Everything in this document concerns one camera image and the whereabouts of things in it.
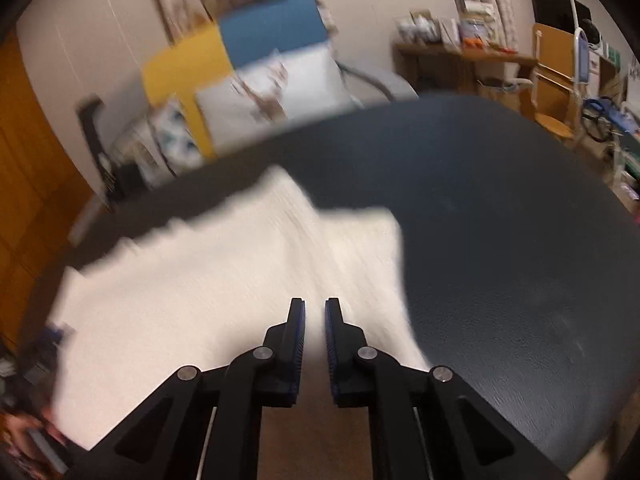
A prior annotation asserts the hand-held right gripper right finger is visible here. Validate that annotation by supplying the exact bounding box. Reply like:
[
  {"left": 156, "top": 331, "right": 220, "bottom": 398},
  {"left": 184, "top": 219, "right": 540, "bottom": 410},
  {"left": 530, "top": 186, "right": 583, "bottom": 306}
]
[{"left": 324, "top": 297, "right": 568, "bottom": 480}]

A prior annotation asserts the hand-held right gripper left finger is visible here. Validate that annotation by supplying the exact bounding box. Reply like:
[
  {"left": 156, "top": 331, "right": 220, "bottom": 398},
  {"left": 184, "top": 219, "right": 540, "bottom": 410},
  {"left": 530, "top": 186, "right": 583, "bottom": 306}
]
[{"left": 90, "top": 297, "right": 307, "bottom": 480}]

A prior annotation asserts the white knit sweater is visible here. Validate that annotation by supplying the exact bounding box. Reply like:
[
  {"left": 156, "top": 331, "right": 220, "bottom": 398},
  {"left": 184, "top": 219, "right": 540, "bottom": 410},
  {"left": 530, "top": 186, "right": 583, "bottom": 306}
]
[{"left": 47, "top": 165, "right": 433, "bottom": 480}]

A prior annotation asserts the patterned garment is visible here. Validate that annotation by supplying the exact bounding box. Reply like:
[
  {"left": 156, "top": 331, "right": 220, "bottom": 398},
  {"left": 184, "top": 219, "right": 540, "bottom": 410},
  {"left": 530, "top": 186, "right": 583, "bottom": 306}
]
[{"left": 0, "top": 410, "right": 56, "bottom": 476}]

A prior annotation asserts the wooden wardrobe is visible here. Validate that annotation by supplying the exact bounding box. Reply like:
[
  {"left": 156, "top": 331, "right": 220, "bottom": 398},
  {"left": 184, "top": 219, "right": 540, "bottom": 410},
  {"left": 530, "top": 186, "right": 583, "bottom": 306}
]
[{"left": 0, "top": 35, "right": 98, "bottom": 346}]

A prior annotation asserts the black handbag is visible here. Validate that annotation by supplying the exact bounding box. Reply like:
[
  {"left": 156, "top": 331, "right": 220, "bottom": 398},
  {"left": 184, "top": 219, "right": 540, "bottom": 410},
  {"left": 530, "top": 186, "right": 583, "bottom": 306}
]
[{"left": 100, "top": 160, "right": 151, "bottom": 201}]

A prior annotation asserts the triangle print pillow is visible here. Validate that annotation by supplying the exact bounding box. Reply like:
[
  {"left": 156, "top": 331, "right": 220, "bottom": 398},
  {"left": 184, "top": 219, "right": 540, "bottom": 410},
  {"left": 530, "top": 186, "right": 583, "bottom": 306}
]
[{"left": 112, "top": 97, "right": 206, "bottom": 186}]

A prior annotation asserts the deer print pillow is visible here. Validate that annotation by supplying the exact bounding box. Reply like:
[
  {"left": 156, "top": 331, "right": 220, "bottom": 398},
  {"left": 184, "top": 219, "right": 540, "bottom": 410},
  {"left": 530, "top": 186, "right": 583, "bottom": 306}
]
[{"left": 194, "top": 42, "right": 351, "bottom": 133}]

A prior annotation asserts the grey yellow blue sofa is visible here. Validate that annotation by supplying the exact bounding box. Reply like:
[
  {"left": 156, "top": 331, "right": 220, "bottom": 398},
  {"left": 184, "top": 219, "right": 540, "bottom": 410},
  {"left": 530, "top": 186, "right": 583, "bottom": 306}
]
[{"left": 65, "top": 0, "right": 418, "bottom": 246}]

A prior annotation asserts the wooden side table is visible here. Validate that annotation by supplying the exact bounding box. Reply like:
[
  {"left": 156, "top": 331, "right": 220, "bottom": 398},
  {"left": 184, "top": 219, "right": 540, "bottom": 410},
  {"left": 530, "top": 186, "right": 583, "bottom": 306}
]
[{"left": 395, "top": 40, "right": 538, "bottom": 98}]

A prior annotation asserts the stack of books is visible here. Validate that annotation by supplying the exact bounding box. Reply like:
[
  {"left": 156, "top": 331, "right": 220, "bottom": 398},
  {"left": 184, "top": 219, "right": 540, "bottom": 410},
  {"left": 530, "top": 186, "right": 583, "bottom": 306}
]
[{"left": 457, "top": 2, "right": 499, "bottom": 41}]

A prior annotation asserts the wooden chair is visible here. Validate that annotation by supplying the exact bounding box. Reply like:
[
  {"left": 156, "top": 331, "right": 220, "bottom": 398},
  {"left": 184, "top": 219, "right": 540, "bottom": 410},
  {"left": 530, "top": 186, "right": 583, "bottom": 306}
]
[{"left": 530, "top": 22, "right": 583, "bottom": 141}]

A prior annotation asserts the black television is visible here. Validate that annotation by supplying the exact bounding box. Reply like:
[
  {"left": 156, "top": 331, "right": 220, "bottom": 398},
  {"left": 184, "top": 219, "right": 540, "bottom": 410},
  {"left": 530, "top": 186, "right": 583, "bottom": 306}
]
[{"left": 529, "top": 0, "right": 593, "bottom": 28}]

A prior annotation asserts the black padded post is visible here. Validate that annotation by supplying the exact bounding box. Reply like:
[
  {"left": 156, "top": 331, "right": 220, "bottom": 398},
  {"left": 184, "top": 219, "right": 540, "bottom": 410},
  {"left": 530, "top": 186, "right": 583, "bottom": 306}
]
[{"left": 77, "top": 95, "right": 118, "bottom": 211}]

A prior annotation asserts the blue wheeled frame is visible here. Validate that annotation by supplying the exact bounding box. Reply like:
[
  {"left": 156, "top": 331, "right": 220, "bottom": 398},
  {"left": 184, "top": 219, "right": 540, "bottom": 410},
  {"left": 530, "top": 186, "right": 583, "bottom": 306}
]
[{"left": 580, "top": 97, "right": 640, "bottom": 143}]

